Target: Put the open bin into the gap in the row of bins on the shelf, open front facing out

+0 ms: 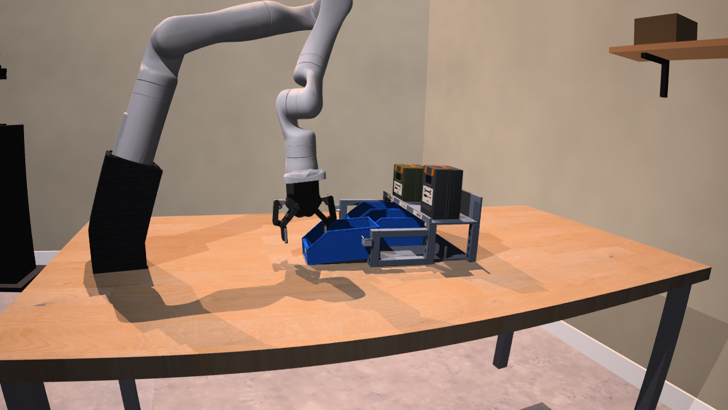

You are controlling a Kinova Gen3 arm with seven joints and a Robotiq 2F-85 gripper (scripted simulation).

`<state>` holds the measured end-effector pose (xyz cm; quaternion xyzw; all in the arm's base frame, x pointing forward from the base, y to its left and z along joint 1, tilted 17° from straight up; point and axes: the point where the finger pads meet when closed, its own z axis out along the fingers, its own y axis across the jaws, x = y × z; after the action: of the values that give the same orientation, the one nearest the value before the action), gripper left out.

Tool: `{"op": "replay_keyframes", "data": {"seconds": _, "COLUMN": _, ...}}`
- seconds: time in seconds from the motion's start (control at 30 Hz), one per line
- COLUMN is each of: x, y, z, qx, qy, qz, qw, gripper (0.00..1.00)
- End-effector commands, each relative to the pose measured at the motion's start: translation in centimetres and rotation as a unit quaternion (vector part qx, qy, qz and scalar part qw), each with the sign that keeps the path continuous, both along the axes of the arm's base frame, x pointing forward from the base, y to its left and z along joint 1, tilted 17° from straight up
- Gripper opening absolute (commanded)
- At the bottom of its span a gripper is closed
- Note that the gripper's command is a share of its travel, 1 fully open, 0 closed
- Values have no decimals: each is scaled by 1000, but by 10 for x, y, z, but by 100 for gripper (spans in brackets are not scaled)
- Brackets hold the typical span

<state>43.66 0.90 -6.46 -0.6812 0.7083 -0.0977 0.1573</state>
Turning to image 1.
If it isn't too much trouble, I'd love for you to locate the blue bin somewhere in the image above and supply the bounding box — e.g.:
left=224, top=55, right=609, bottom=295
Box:
left=302, top=217, right=380, bottom=265
left=363, top=210, right=425, bottom=246
left=346, top=202, right=404, bottom=219

